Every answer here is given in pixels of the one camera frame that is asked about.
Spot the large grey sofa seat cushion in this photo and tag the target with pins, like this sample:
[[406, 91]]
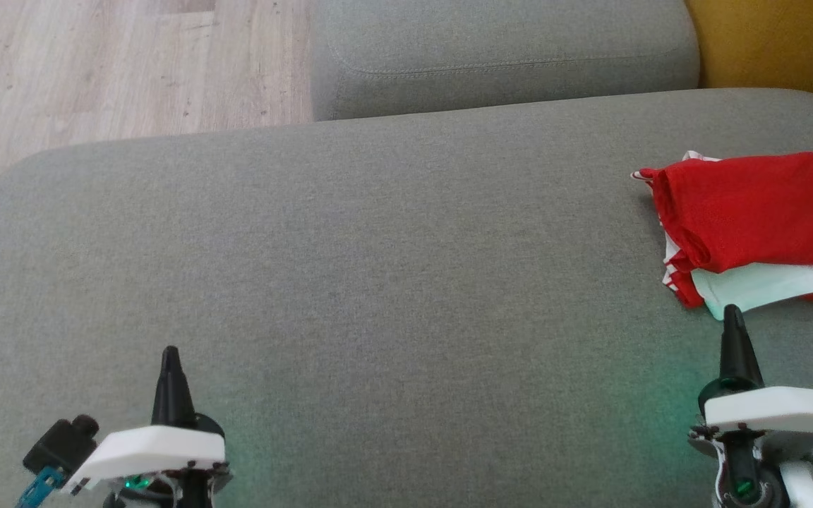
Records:
[[378, 296]]

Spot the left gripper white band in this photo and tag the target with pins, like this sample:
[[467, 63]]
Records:
[[145, 448]]

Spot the small grey sofa cushion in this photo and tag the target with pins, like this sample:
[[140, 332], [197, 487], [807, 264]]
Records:
[[505, 56]]

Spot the red garment with white trim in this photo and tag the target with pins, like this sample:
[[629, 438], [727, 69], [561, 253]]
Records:
[[759, 289]]

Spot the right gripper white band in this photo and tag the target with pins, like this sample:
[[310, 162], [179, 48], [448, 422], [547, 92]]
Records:
[[780, 409]]

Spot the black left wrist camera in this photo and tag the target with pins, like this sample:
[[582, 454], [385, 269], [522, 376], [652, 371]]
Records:
[[61, 444]]

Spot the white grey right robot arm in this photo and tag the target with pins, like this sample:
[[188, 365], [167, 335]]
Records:
[[742, 466]]

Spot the mustard yellow cushion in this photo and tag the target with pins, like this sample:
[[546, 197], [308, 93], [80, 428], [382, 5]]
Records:
[[780, 42]]

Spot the red Bulls 23 jersey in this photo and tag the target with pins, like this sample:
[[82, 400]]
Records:
[[752, 204]]

